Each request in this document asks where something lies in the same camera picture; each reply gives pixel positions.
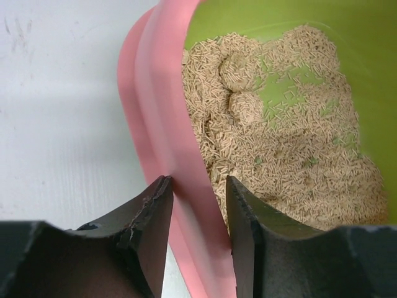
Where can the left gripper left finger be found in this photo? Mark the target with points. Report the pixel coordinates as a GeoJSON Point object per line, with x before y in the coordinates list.
{"type": "Point", "coordinates": [121, 254]}

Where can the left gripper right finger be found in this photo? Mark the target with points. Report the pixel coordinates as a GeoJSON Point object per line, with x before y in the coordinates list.
{"type": "Point", "coordinates": [277, 256]}

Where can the pink green litter box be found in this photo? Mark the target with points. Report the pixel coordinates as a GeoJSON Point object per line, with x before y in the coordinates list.
{"type": "Point", "coordinates": [149, 78]}

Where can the beige cat litter pellets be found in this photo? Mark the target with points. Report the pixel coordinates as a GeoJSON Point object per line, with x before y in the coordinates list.
{"type": "Point", "coordinates": [304, 158]}

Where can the litter clump in box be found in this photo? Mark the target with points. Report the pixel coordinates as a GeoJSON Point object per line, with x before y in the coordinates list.
{"type": "Point", "coordinates": [246, 107]}
{"type": "Point", "coordinates": [238, 72]}

